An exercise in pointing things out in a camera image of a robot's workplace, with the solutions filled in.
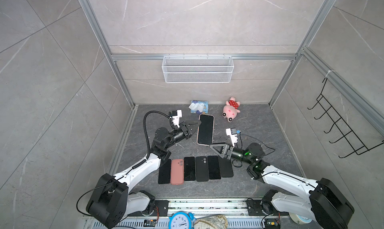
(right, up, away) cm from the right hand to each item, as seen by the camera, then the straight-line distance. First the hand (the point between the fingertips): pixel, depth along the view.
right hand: (210, 147), depth 68 cm
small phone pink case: (-2, +8, -1) cm, 8 cm away
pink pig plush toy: (+18, +19, +38) cm, 46 cm away
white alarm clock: (+40, -33, -2) cm, 52 cm away
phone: (-25, -18, +16) cm, 35 cm away
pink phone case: (-18, -18, +17) cm, 31 cm away
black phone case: (-3, -16, +18) cm, 24 cm away
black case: (+11, -16, +17) cm, 26 cm away
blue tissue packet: (-4, +21, +42) cm, 48 cm away
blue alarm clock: (-14, -34, 0) cm, 37 cm away
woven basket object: (+3, -34, -1) cm, 35 cm away
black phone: (+4, -16, +17) cm, 24 cm away
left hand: (-4, +12, -2) cm, 13 cm away
